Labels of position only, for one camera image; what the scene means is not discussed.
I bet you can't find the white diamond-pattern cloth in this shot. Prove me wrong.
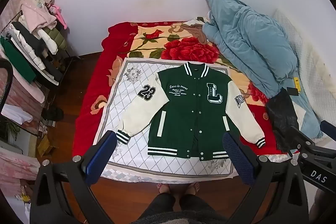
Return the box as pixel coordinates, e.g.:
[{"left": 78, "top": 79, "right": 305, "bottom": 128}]
[{"left": 93, "top": 57, "right": 239, "bottom": 184}]

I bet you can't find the pink fleece garment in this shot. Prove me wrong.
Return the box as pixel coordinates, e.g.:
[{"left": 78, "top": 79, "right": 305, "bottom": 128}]
[{"left": 20, "top": 0, "right": 58, "bottom": 33}]

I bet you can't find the black garment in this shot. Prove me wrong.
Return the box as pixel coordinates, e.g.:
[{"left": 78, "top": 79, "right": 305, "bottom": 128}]
[
  {"left": 266, "top": 88, "right": 307, "bottom": 152},
  {"left": 12, "top": 21, "right": 46, "bottom": 56}
]

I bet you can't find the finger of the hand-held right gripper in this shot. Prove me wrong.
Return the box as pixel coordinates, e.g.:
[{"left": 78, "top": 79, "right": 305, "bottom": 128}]
[
  {"left": 288, "top": 124, "right": 319, "bottom": 159},
  {"left": 319, "top": 120, "right": 336, "bottom": 157}
]

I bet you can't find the person's dark fleece top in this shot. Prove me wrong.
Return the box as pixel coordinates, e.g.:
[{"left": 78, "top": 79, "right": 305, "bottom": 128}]
[{"left": 136, "top": 211, "right": 227, "bottom": 224}]

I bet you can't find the person's left leg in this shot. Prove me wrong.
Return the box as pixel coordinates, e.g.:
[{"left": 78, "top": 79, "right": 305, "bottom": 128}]
[{"left": 143, "top": 183, "right": 182, "bottom": 224}]

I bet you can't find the pink folded cloth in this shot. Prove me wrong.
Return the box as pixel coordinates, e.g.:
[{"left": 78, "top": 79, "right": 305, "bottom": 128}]
[{"left": 5, "top": 79, "right": 46, "bottom": 104}]

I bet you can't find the pink clothes hanger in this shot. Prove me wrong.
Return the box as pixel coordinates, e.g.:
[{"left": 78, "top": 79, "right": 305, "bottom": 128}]
[{"left": 50, "top": 4, "right": 68, "bottom": 30}]

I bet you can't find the green garment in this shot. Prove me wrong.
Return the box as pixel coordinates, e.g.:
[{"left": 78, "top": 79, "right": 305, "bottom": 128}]
[{"left": 0, "top": 35, "right": 37, "bottom": 84}]

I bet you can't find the green and white varsity jacket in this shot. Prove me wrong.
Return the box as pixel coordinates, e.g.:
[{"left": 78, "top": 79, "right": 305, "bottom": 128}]
[{"left": 115, "top": 62, "right": 267, "bottom": 162}]

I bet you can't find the cardboard box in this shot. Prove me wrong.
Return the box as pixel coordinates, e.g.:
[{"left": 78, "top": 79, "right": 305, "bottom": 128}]
[{"left": 37, "top": 135, "right": 58, "bottom": 158}]

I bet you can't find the pink floral cloth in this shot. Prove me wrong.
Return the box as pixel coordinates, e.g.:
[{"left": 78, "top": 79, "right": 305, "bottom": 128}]
[{"left": 0, "top": 148, "right": 41, "bottom": 183}]

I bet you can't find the blue duvet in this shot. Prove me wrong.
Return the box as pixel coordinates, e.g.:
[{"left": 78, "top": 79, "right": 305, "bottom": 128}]
[{"left": 203, "top": 0, "right": 326, "bottom": 139}]

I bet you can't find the person's leg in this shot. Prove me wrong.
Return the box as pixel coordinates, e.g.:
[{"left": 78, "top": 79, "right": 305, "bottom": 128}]
[
  {"left": 143, "top": 183, "right": 182, "bottom": 224},
  {"left": 180, "top": 183, "right": 219, "bottom": 224}
]

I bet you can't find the black metal clothes rack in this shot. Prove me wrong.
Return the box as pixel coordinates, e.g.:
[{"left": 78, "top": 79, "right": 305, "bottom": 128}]
[{"left": 0, "top": 10, "right": 80, "bottom": 139}]

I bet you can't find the green plant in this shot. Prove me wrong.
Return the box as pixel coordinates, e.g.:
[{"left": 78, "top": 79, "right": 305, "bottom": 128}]
[{"left": 0, "top": 119, "right": 22, "bottom": 141}]

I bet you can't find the person's right leg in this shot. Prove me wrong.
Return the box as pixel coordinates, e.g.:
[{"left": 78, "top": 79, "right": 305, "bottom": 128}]
[{"left": 180, "top": 183, "right": 219, "bottom": 224}]

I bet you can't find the olive quilted garment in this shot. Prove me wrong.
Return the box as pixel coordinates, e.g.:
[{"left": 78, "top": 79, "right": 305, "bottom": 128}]
[{"left": 43, "top": 26, "right": 71, "bottom": 52}]

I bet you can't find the person's right forearm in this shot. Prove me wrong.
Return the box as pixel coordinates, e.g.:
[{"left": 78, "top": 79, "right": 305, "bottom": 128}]
[{"left": 309, "top": 187, "right": 334, "bottom": 224}]

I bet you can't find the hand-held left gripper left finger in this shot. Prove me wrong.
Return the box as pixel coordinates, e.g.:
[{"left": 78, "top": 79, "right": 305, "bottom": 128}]
[{"left": 30, "top": 130, "right": 118, "bottom": 224}]

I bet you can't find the red floral blanket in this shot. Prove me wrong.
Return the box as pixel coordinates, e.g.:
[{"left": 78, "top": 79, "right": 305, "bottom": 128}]
[{"left": 75, "top": 20, "right": 292, "bottom": 157}]

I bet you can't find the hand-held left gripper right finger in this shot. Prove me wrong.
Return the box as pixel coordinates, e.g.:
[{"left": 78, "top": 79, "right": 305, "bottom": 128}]
[{"left": 222, "top": 131, "right": 310, "bottom": 224}]

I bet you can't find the white textured bedspread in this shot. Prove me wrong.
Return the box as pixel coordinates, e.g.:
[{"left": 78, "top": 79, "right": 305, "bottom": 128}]
[{"left": 272, "top": 9, "right": 336, "bottom": 135}]

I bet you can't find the white puffer garment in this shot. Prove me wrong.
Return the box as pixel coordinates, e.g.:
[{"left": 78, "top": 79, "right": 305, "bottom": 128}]
[{"left": 37, "top": 28, "right": 59, "bottom": 55}]

